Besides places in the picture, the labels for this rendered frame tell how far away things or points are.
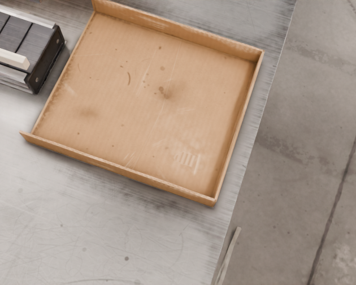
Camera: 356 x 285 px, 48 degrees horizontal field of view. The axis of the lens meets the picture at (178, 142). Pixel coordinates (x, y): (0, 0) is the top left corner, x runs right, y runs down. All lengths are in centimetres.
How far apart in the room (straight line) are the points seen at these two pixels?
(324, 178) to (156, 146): 104
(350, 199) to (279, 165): 28
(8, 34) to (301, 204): 115
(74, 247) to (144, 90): 26
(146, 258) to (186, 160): 15
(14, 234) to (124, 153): 19
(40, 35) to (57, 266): 35
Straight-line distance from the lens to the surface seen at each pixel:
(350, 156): 165
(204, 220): 60
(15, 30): 70
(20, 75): 66
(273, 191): 151
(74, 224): 61
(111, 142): 63
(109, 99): 66
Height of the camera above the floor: 142
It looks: 70 degrees down
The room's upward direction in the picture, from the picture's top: 6 degrees clockwise
